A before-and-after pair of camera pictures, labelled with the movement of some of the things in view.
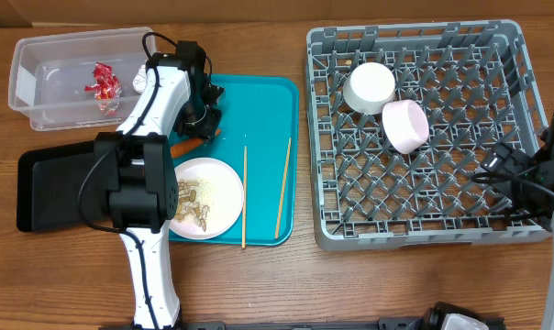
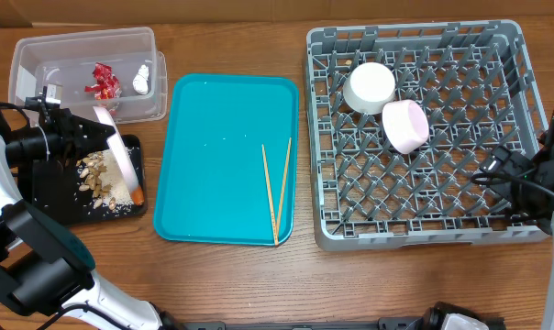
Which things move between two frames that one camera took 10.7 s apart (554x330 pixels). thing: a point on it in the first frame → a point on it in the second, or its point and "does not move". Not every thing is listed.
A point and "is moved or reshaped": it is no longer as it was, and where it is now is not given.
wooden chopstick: (244, 199) → (271, 198)
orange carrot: (182, 148) is moved or reshaped
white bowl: (368, 87) does not move
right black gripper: (498, 160) does not move
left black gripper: (204, 130) → (70, 128)
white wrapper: (139, 81) does not move
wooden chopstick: (282, 189) does not move
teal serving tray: (261, 113) does not move
